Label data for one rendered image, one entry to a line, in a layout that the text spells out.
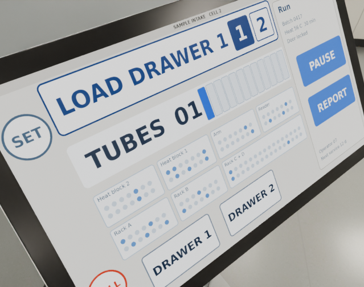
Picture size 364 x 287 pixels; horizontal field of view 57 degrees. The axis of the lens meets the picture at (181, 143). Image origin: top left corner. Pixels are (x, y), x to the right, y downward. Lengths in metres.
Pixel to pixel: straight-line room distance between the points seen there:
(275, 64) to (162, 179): 0.21
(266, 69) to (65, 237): 0.30
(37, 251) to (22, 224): 0.03
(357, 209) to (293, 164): 1.35
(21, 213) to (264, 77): 0.31
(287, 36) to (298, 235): 1.24
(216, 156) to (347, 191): 1.50
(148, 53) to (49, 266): 0.23
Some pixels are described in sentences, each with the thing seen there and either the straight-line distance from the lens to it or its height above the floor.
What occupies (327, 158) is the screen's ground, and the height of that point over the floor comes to 0.99.
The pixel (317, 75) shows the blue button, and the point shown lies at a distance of 0.52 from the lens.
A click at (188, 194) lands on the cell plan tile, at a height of 1.05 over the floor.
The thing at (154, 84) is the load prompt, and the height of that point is 1.14.
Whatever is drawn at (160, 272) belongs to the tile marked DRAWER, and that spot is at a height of 1.00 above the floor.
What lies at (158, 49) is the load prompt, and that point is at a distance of 0.37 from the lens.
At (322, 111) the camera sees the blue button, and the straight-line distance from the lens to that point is 0.53.
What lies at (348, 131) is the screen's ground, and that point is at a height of 1.01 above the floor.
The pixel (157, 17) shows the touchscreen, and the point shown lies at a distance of 0.38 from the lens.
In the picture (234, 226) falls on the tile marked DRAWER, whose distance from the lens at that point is 0.43.
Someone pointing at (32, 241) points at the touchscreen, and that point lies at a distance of 0.34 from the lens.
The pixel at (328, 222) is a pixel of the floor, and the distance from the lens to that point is 1.72.
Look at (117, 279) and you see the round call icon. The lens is 0.38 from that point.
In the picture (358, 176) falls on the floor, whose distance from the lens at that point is 1.95.
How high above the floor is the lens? 1.37
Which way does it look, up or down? 49 degrees down
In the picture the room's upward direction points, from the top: 3 degrees clockwise
